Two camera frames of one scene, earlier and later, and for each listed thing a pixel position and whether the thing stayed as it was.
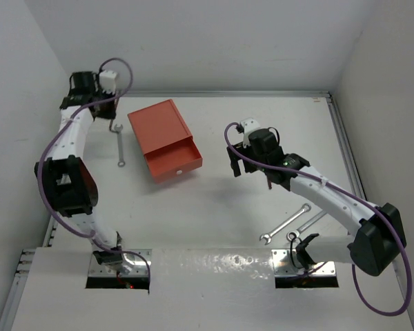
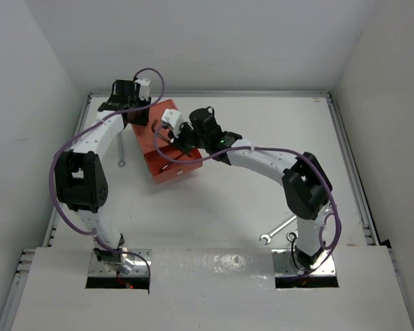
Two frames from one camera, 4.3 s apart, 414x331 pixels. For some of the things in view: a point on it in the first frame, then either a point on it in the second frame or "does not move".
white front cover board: (204, 289) does not move
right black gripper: (234, 162) → (179, 141)
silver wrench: (121, 163) does not move
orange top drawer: (173, 161) does not move
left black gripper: (110, 114) → (141, 121)
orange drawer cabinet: (165, 141) does not move
